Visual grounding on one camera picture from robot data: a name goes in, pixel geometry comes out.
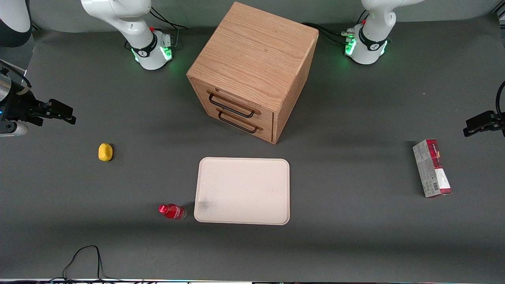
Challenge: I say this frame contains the oak wooden drawer cabinet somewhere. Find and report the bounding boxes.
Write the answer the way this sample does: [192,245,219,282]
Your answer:
[186,2,319,145]

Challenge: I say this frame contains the black arm base cables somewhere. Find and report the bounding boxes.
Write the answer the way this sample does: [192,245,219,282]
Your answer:
[302,11,370,45]
[125,7,188,51]

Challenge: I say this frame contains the yellow lemon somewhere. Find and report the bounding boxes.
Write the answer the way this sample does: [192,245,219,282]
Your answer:
[98,143,114,162]

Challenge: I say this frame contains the red and grey carton box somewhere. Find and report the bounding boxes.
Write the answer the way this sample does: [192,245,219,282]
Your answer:
[412,138,453,198]

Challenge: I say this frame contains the wooden drawer front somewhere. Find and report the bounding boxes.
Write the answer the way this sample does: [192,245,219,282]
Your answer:
[205,106,274,143]
[190,79,275,126]

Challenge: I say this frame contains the thin black looped cable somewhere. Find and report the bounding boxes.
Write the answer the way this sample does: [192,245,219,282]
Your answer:
[50,245,144,283]

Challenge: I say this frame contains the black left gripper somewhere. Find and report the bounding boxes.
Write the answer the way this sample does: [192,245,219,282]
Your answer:
[463,110,505,137]

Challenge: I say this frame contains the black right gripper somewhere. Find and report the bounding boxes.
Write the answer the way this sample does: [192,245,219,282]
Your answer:
[0,88,77,127]

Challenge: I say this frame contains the black metal drawer handle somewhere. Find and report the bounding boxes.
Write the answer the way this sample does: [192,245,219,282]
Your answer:
[217,110,259,134]
[208,92,256,118]

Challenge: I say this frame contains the black gripper cable with strap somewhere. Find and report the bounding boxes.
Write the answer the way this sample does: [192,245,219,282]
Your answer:
[0,59,32,96]

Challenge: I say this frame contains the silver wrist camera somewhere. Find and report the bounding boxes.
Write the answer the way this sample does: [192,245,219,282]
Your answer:
[0,121,29,137]

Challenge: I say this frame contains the beige rectangular tray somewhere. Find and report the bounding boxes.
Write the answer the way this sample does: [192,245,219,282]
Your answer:
[194,157,291,226]

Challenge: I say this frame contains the red coke bottle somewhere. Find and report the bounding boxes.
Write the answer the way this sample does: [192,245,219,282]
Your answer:
[158,204,187,220]

